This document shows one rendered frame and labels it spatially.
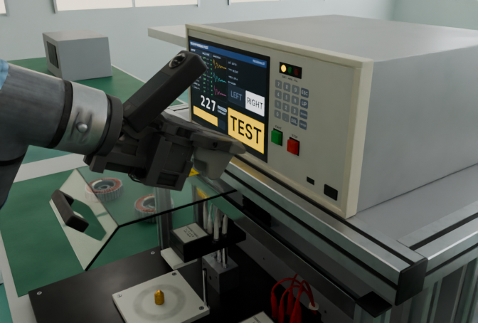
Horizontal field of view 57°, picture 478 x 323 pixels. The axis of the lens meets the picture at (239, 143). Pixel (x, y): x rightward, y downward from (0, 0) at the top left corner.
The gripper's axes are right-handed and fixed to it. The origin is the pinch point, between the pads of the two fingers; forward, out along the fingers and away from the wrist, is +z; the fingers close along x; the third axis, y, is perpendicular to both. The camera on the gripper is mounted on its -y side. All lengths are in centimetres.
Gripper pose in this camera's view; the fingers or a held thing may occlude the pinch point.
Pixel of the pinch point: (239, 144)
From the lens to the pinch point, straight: 61.3
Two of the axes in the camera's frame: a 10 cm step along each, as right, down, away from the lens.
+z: 7.6, 2.1, 6.2
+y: -3.5, 9.3, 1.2
